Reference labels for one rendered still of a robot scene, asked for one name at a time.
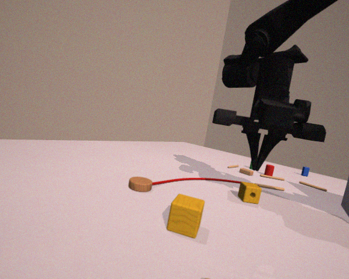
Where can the round wooden button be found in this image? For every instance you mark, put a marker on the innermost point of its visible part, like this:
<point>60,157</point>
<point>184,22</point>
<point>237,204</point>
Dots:
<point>140,184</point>

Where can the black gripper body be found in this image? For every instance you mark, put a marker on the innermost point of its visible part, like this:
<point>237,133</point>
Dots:
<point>306,131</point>

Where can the small blue block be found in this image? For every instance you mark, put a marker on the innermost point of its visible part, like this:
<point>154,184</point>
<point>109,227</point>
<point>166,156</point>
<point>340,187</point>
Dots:
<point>305,171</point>

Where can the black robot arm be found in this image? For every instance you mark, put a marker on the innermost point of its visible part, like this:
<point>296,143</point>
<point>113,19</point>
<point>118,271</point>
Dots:
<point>262,38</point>

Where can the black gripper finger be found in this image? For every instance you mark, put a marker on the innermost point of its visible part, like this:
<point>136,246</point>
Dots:
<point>269,142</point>
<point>253,139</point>

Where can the red cylinder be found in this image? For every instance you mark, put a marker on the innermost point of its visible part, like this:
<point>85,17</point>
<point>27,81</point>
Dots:
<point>269,170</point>

